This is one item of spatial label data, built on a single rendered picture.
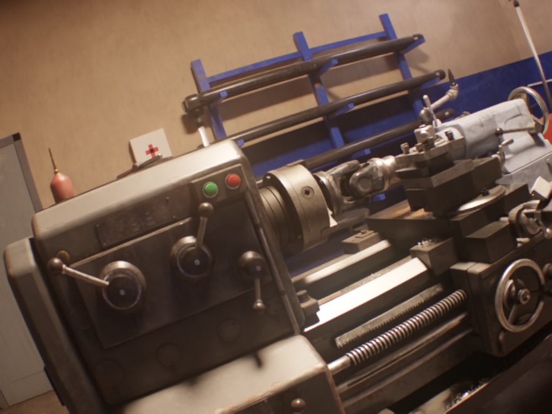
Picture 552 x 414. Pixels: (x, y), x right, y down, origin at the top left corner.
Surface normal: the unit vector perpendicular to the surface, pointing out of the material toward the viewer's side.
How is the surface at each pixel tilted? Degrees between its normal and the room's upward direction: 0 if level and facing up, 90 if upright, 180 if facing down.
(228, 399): 32
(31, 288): 90
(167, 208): 90
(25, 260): 46
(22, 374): 90
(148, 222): 90
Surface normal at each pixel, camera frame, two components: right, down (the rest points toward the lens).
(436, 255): 0.33, -0.01
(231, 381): -0.11, -0.80
